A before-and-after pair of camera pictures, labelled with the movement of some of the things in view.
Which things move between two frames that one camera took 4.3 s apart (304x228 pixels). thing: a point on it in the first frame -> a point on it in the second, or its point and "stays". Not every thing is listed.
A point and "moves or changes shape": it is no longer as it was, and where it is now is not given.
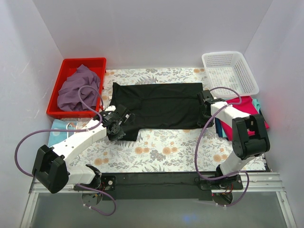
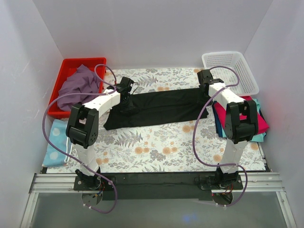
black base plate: x=159 y=186 stays
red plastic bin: x=98 y=65 stays
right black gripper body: x=204 y=97 -> x=205 y=90
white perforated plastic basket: x=229 y=69 stays
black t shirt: x=161 y=106 moves or changes shape
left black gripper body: x=126 y=113 -> x=128 y=102
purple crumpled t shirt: x=68 y=97 stays
